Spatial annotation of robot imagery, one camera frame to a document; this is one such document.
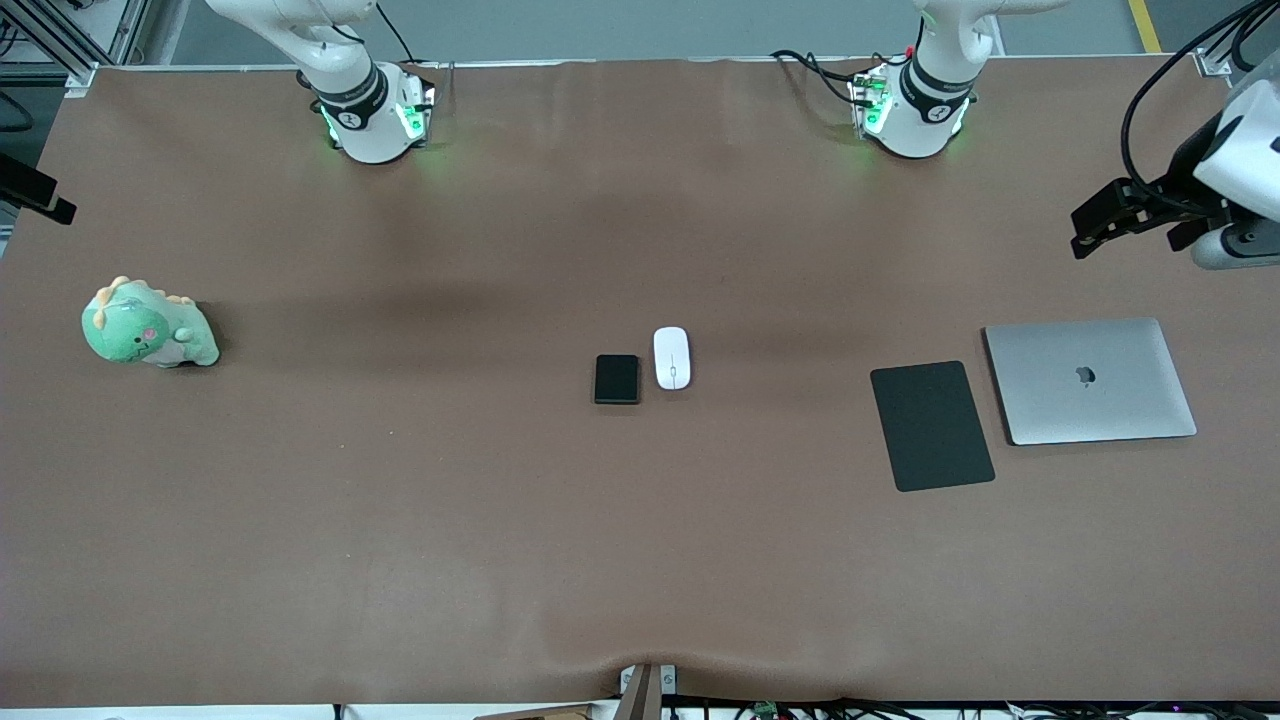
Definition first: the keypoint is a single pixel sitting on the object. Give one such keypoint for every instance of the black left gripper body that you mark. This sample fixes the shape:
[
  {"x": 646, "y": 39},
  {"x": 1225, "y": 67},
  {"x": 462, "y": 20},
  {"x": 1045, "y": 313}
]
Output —
[{"x": 1184, "y": 170}]

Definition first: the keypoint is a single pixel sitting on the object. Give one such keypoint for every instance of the white computer mouse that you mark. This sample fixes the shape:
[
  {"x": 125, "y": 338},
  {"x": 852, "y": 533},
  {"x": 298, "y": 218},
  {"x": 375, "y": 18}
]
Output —
[{"x": 672, "y": 357}]

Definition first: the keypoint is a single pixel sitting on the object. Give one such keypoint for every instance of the black phone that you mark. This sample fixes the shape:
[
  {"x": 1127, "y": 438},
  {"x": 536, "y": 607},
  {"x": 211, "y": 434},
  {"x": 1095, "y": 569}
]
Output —
[{"x": 617, "y": 379}]

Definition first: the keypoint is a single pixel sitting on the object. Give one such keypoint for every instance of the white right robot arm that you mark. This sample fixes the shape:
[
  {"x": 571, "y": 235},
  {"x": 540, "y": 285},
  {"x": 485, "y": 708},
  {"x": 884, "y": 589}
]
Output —
[{"x": 358, "y": 100}]

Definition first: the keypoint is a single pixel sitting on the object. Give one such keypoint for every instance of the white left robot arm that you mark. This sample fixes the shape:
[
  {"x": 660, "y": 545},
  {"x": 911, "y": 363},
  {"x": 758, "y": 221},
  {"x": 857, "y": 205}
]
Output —
[{"x": 918, "y": 105}]

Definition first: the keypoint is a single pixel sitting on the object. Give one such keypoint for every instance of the black mouse pad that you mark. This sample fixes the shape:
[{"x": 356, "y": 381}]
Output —
[{"x": 931, "y": 426}]

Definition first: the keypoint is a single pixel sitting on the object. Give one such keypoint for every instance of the silver laptop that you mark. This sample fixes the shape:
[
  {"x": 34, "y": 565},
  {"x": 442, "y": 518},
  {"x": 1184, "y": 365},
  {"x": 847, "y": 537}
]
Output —
[{"x": 1090, "y": 380}]

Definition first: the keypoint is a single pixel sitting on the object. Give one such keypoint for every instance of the green plush dinosaur toy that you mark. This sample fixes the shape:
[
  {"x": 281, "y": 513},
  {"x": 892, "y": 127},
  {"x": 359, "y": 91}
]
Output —
[{"x": 145, "y": 325}]

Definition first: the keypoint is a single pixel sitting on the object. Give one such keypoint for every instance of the brown table cover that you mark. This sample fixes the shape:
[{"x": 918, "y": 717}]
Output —
[{"x": 640, "y": 540}]

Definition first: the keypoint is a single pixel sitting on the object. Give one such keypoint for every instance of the aluminium frame profile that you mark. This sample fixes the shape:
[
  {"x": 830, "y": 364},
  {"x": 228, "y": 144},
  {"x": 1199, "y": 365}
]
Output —
[{"x": 70, "y": 40}]

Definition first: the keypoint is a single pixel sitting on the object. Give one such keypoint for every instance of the metal table edge bracket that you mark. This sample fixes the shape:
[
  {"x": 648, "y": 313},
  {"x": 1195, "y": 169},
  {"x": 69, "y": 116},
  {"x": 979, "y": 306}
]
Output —
[{"x": 647, "y": 690}]

